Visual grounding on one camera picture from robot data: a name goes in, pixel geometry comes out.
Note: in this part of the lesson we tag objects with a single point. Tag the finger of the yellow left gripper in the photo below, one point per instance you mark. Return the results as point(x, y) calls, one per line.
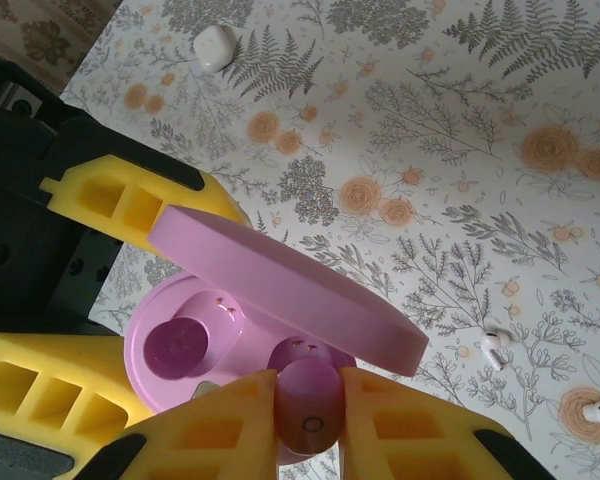
point(100, 195)
point(40, 390)

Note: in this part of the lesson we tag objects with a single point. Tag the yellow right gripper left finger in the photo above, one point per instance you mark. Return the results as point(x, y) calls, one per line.
point(205, 440)

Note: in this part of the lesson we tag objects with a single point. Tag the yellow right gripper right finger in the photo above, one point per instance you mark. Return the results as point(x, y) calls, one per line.
point(405, 440)

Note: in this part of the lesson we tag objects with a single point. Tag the pink earbud charging case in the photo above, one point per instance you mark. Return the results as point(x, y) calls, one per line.
point(280, 280)

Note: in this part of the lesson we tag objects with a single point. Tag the white earbud charging case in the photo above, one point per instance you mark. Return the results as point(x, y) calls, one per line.
point(213, 47)

